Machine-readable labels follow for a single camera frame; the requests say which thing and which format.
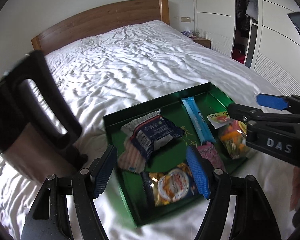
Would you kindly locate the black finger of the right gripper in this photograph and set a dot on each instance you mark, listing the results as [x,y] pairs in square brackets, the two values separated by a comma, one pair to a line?
[246,113]

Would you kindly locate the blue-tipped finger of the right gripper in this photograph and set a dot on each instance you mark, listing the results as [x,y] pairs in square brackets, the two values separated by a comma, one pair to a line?
[288,103]

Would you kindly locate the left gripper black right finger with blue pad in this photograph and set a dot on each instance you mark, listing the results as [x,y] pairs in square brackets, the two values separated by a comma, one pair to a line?
[253,217]

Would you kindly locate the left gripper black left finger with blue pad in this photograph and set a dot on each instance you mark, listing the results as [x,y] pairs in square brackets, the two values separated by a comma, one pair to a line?
[48,217]

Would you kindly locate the blue white snack packet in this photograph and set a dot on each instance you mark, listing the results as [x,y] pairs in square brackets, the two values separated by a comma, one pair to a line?
[155,134]

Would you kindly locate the white wafer bar packet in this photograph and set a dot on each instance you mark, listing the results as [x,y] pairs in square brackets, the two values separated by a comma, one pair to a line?
[129,128]

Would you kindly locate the colourful candy bag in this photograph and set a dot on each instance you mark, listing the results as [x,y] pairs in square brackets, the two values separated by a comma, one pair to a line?
[231,133]

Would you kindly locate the light blue bar packet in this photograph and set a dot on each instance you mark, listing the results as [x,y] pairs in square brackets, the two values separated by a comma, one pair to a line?
[200,125]

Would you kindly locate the wooden nightstand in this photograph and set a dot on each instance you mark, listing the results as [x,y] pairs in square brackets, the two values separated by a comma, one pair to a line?
[202,41]

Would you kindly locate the yellow blue snack bag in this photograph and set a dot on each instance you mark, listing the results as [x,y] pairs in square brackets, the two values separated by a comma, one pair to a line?
[165,188]

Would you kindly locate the green tray box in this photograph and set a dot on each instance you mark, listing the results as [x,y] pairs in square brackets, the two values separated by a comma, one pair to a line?
[209,99]

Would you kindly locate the white wardrobe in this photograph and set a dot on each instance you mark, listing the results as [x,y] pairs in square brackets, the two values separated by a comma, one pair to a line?
[264,35]

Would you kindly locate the copper black electric kettle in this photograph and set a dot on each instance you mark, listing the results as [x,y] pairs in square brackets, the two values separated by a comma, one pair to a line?
[37,128]

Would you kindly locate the white bed sheet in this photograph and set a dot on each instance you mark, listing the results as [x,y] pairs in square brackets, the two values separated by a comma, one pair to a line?
[130,65]

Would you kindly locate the wooden headboard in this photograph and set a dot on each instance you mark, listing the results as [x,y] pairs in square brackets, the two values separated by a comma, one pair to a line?
[100,20]

